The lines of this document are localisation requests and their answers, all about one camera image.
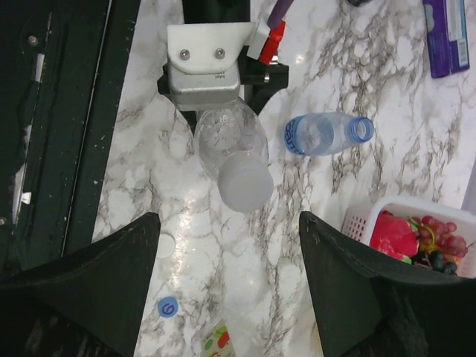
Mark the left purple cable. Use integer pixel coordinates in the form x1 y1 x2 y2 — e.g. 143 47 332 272
267 0 295 29

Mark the clear red-label water bottle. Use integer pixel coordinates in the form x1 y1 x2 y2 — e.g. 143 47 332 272
194 98 269 180

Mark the blue small water bottle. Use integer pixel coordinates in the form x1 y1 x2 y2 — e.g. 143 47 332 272
283 112 375 156

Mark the red dragon fruit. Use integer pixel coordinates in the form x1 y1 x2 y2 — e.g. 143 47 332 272
370 210 419 263

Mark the white plastic fruit basket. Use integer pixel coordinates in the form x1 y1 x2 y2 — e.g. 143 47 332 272
341 196 475 278

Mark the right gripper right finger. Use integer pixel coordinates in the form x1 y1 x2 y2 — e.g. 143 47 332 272
299 211 475 356

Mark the blue bottle cap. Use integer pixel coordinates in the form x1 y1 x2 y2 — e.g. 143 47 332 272
157 296 179 318

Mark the purple rectangular box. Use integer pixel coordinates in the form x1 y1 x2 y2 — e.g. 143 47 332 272
422 0 470 79

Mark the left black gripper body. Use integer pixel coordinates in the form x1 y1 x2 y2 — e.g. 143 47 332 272
157 61 289 129

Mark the black grape bunch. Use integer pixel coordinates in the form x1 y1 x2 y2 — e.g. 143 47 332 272
411 250 457 275

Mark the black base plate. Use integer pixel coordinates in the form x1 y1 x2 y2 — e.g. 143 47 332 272
1 1 140 277

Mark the translucent white bottle cap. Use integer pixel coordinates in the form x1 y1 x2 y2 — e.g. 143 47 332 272
217 152 274 213

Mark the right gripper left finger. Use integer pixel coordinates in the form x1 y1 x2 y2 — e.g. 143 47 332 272
1 213 161 356

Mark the red grape bunch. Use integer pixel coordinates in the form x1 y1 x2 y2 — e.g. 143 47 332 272
408 215 469 259

